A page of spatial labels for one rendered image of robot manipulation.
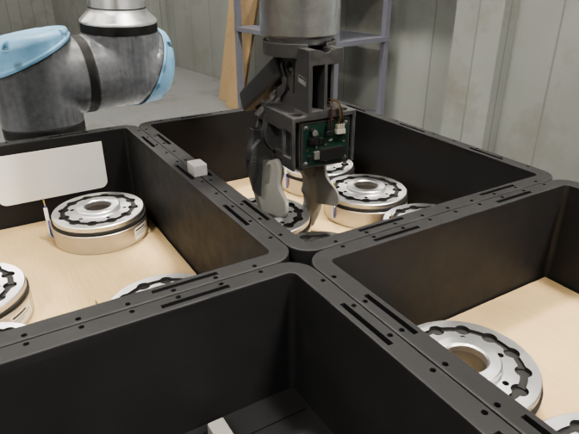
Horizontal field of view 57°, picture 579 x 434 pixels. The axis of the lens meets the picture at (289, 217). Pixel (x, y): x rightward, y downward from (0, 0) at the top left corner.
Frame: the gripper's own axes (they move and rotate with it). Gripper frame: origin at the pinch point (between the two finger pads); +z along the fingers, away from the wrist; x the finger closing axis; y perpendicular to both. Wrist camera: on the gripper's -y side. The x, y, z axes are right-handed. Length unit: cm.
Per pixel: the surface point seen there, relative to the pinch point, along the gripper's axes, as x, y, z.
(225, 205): -11.6, 9.9, -8.0
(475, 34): 215, -179, 11
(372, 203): 9.1, 3.6, -1.2
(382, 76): 198, -238, 43
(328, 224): 5.2, 0.4, 2.0
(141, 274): -17.7, 1.0, 2.0
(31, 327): -27.7, 20.5, -8.1
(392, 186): 14.4, 0.5, -1.2
